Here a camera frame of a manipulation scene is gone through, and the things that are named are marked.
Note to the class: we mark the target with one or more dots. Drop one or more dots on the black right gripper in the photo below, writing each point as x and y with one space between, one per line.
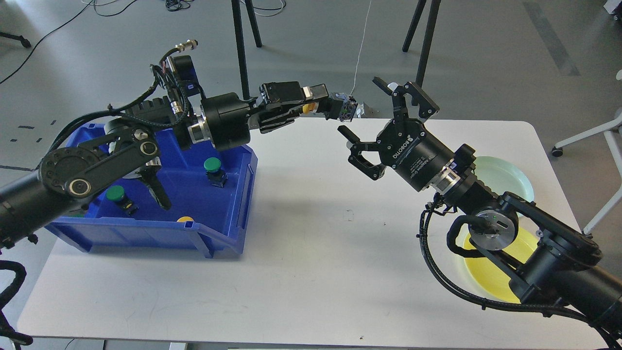
415 154

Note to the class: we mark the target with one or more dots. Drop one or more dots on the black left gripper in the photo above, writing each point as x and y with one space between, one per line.
224 118

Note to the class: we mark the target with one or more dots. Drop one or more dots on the yellow push button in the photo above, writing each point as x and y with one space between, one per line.
341 107

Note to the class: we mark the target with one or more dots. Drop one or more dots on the green button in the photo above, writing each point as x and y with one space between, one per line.
118 196
216 175

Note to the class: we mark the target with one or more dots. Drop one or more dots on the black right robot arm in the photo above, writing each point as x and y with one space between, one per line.
550 267

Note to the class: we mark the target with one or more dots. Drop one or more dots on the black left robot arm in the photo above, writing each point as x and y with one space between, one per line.
102 147

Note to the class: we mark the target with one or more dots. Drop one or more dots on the light green plate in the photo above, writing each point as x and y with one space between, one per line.
502 176

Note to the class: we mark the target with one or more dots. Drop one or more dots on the yellow plate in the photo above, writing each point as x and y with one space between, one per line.
490 278

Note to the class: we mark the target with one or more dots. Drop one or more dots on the left black tripod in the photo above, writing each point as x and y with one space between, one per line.
240 48

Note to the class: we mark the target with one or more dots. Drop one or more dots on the black tripod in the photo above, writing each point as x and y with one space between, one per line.
240 48
428 35

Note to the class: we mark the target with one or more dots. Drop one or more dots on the right black tripod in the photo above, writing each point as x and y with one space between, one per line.
428 35

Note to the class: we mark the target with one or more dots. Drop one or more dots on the blue plastic bin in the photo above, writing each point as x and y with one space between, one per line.
220 214

